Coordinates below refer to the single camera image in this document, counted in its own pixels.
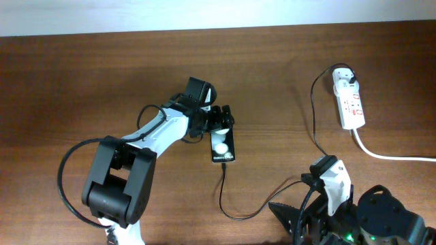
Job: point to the white power strip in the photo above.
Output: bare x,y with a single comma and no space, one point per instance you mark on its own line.
351,111

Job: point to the white charger adapter plug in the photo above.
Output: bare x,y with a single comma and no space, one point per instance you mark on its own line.
345,82

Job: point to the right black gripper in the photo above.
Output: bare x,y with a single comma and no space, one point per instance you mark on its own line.
315,214

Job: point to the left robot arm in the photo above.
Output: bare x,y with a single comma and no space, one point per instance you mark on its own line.
119,183

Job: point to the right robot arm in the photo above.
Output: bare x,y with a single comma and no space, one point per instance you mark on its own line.
377,219

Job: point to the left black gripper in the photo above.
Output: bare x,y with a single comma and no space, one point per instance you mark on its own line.
216,123

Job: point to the black Samsung Galaxy smartphone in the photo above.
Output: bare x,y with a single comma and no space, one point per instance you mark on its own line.
222,146

